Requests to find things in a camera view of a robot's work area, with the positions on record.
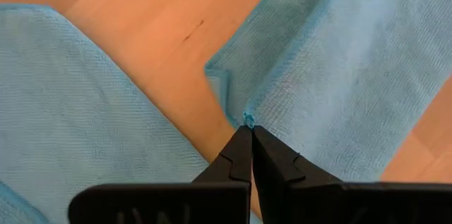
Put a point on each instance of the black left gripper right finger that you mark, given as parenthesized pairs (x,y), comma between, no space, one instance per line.
(318,203)

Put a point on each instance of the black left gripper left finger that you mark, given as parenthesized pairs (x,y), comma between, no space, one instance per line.
(159,206)

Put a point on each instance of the blue microfiber towel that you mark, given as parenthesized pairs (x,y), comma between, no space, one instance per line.
(335,75)
(70,111)

